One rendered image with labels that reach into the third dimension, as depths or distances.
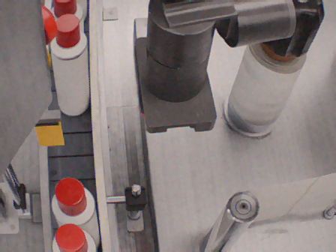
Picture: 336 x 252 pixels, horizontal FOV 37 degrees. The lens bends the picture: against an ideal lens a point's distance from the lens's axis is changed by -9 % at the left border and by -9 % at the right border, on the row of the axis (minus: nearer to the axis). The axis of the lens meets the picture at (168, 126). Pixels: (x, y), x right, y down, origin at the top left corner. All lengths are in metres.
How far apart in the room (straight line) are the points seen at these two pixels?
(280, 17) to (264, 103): 0.31
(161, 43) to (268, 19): 0.09
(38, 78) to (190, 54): 0.15
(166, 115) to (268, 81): 0.25
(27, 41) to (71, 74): 0.44
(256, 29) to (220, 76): 0.44
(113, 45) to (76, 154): 0.25
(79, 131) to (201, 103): 0.35
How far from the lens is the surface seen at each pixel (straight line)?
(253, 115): 0.79
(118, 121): 0.88
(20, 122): 0.34
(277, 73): 0.69
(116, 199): 0.74
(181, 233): 0.77
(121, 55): 0.95
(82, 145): 0.81
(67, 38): 0.68
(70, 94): 0.78
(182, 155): 0.81
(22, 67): 0.31
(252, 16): 0.44
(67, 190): 0.56
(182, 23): 0.42
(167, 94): 0.49
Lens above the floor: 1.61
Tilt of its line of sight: 62 degrees down
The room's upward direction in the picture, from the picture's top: 11 degrees clockwise
